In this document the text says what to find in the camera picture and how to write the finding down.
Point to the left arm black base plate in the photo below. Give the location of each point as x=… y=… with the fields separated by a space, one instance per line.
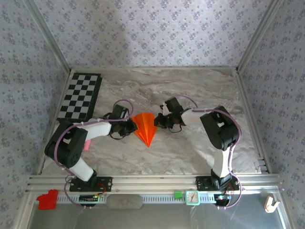
x=104 y=183

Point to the aluminium frame post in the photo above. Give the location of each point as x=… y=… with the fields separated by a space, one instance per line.
x=47 y=35
x=257 y=35

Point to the wooden hook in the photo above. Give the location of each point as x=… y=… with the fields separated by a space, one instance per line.
x=270 y=205

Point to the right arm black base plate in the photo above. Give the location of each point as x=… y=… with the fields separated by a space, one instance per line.
x=202 y=183

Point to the green cube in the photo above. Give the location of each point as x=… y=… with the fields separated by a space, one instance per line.
x=178 y=194

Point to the aluminium side rail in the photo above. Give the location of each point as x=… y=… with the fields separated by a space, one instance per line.
x=251 y=114

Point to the aluminium mounting rail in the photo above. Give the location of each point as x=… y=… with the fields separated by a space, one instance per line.
x=152 y=182

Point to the pink eraser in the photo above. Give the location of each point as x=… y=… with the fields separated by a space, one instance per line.
x=88 y=145

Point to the orange square paper sheet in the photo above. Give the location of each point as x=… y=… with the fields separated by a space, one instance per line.
x=145 y=126

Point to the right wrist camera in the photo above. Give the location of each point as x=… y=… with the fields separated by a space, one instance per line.
x=164 y=108

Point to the mint green clock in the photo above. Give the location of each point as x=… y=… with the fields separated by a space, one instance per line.
x=192 y=197

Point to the grey oval pad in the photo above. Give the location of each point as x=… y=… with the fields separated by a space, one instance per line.
x=124 y=201

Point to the red plastic block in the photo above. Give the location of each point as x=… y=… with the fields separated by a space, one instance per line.
x=47 y=199

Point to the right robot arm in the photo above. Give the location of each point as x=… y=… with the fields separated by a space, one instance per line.
x=219 y=128

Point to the black grey checkerboard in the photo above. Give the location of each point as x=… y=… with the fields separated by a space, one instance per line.
x=81 y=88

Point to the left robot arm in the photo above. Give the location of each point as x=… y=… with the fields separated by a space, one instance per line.
x=69 y=150

